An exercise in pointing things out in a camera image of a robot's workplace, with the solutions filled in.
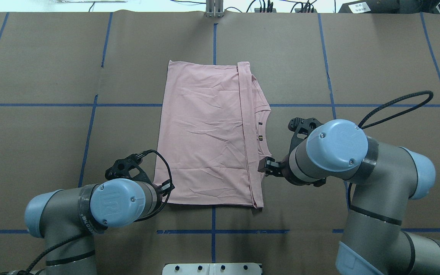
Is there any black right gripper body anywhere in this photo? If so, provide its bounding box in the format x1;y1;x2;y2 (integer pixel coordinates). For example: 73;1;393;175
280;117;327;187

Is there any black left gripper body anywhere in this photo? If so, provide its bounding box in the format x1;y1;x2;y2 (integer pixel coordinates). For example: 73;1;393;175
105;152;175;201

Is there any pink t-shirt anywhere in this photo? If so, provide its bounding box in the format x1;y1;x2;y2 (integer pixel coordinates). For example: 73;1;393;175
154;61;271;209

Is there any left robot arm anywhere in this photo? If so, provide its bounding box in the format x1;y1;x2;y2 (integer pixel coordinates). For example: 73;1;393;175
5;149;174;275

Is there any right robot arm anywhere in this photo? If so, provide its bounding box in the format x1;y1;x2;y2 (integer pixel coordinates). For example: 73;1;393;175
258;117;440;275

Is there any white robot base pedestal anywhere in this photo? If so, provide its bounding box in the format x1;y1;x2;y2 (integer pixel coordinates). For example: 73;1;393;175
162;262;264;275

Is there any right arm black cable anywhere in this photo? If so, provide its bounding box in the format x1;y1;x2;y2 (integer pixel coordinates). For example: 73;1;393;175
346;91;434;210

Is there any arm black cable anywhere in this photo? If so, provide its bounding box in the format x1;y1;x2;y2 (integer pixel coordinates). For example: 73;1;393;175
346;91;434;210
21;150;173;275

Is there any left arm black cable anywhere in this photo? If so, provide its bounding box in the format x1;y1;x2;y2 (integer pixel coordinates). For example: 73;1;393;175
21;150;173;275

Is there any aluminium frame post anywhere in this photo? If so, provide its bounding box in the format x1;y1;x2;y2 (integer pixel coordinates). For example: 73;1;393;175
205;0;225;18

